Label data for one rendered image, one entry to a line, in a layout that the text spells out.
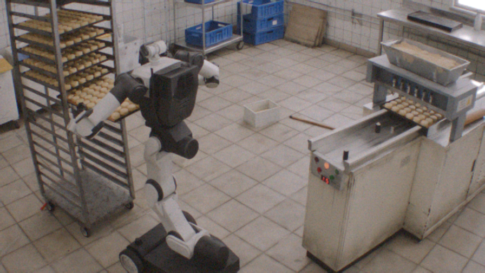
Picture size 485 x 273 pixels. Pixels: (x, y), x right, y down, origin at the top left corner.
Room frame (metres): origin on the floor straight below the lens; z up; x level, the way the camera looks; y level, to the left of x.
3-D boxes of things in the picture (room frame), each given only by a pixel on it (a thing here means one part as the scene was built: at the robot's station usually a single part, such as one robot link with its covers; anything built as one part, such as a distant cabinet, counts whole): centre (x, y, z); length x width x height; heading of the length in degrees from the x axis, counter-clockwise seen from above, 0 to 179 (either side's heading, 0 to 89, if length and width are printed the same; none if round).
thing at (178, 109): (2.36, 0.40, 1.24); 0.34 x 0.30 x 0.36; 144
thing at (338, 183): (2.32, -0.47, 0.77); 0.24 x 0.04 x 0.14; 37
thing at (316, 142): (3.02, -1.18, 0.87); 2.01 x 0.03 x 0.07; 127
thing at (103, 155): (3.10, 1.07, 0.42); 0.64 x 0.03 x 0.03; 54
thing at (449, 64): (2.84, -1.17, 1.28); 0.54 x 0.27 x 0.06; 37
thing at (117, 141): (3.10, 1.07, 0.60); 0.64 x 0.03 x 0.03; 54
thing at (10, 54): (4.78, 2.29, 0.38); 0.64 x 0.54 x 0.77; 44
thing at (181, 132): (2.34, 0.37, 0.97); 0.28 x 0.13 x 0.18; 54
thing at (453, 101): (2.84, -1.17, 1.01); 0.72 x 0.33 x 0.34; 37
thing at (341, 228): (2.54, -0.77, 0.45); 0.70 x 0.34 x 0.90; 127
